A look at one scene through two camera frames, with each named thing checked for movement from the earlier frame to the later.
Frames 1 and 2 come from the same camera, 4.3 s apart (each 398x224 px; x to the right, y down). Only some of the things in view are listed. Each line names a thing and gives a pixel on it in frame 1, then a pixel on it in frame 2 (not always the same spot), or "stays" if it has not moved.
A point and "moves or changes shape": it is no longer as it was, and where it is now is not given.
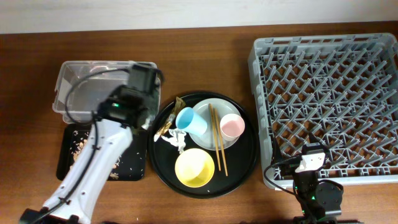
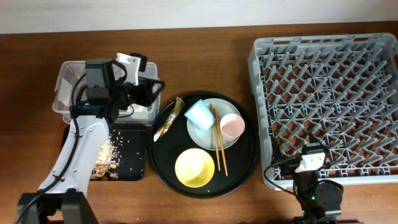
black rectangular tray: [132, 167] stays
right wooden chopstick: [221, 142] stays
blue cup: [188, 121] -> [199, 115]
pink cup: [232, 126] stays
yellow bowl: [194, 167] stays
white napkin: [178, 139] moves or changes shape
